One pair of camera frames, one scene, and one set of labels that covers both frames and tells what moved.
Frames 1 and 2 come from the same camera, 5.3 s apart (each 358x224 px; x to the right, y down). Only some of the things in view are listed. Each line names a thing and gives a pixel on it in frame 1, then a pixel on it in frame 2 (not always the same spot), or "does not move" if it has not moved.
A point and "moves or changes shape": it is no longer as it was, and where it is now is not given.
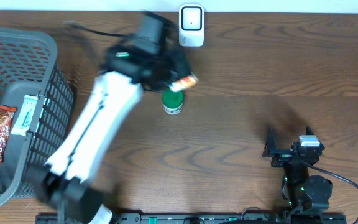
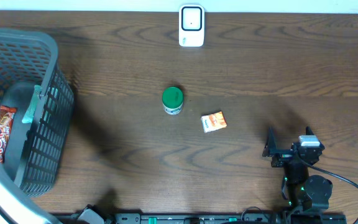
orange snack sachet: (183, 83) → (213, 121)
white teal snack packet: (23, 119) moves or changes shape
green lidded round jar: (172, 102) does not move
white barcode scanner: (191, 25) does not move
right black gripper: (283, 155) does not move
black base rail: (214, 218) does not move
